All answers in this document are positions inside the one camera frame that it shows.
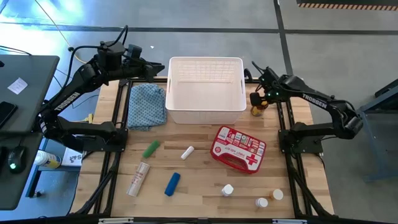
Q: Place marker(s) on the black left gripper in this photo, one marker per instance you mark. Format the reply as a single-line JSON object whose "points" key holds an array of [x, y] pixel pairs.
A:
{"points": [[136, 69]]}

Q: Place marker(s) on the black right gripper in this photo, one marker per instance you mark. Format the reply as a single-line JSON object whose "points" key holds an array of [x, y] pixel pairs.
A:
{"points": [[271, 88]]}

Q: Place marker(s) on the brown bottle yellow cap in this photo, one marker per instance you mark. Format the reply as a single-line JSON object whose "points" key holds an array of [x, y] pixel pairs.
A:
{"points": [[258, 111]]}

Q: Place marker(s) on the red first aid kit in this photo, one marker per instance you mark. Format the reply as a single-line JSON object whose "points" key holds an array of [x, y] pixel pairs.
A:
{"points": [[237, 149]]}

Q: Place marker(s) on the green bandage roll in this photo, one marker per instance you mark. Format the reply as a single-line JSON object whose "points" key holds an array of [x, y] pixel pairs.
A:
{"points": [[151, 149]]}

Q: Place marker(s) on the small white tube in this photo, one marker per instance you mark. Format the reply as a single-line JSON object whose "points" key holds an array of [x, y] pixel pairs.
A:
{"points": [[187, 152]]}

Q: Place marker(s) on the white pill bottle blue label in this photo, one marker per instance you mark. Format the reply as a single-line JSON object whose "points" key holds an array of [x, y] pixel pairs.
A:
{"points": [[227, 189]]}

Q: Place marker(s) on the blue bandage roll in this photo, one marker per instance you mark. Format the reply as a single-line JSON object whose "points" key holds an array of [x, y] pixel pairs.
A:
{"points": [[172, 184]]}

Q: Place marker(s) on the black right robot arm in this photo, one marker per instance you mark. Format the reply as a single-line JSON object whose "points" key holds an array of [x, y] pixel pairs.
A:
{"points": [[314, 101]]}

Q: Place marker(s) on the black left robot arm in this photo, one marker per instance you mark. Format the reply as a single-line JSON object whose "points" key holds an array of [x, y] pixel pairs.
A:
{"points": [[66, 101]]}

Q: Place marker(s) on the white perforated plastic basket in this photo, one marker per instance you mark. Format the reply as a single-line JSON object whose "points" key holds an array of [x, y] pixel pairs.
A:
{"points": [[205, 93]]}

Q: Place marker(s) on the blue patterned cloth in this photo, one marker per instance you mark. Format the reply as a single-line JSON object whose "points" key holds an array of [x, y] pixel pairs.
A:
{"points": [[146, 105]]}

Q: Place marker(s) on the orange pill bottle white cap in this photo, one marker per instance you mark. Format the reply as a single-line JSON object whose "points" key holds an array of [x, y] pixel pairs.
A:
{"points": [[276, 194]]}

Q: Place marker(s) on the small white pill bottle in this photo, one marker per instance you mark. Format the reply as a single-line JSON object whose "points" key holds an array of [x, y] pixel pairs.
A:
{"points": [[261, 202]]}

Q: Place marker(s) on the white tube with red print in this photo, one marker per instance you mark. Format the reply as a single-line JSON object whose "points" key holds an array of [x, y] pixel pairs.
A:
{"points": [[138, 179]]}

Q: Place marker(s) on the white cardboard box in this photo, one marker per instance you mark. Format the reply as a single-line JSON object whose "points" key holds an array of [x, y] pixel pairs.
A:
{"points": [[73, 157]]}

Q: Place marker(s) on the grey desk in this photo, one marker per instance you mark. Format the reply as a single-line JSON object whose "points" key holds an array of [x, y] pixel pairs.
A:
{"points": [[34, 93]]}

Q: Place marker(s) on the blue metal stand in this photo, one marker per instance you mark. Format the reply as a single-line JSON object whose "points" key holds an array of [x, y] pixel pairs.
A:
{"points": [[373, 130]]}

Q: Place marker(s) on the white paper note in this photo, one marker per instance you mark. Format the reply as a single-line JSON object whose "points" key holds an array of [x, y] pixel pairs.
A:
{"points": [[17, 86]]}

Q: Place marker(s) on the white spray bottle yellow label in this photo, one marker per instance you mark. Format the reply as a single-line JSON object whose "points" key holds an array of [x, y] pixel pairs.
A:
{"points": [[46, 159]]}

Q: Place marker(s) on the black phone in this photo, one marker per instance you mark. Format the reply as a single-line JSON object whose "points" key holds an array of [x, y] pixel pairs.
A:
{"points": [[7, 113]]}

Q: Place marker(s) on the black computer mouse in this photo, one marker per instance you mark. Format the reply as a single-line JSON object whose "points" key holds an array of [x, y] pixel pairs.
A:
{"points": [[17, 158]]}

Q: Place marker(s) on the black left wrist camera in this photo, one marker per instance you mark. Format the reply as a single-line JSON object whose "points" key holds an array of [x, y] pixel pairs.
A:
{"points": [[134, 51]]}

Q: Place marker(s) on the silver aluminium bracket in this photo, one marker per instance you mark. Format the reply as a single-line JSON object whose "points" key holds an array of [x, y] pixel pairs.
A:
{"points": [[289, 221], [115, 220]]}

